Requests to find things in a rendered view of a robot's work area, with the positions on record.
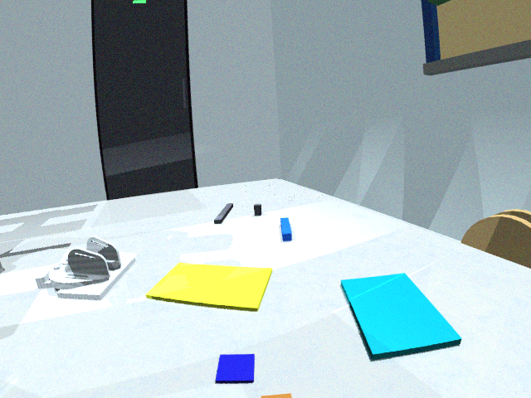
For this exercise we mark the small orange block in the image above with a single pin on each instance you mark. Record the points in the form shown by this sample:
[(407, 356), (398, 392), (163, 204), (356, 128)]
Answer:
[(288, 395)]

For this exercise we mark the blue rectangular bar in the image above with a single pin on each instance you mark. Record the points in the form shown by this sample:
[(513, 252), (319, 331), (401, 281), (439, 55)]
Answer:
[(285, 228)]

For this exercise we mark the grey rectangular bar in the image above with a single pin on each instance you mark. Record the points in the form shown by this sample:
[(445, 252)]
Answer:
[(221, 217)]

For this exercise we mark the blue flat square plate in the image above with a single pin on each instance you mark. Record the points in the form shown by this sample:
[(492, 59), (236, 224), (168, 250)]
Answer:
[(236, 368)]

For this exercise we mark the cyan flat rectangular plate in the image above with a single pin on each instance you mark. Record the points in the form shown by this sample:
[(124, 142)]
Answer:
[(395, 318)]

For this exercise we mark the yellow flat square plate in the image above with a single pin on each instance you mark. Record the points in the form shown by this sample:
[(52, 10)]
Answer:
[(214, 286)]

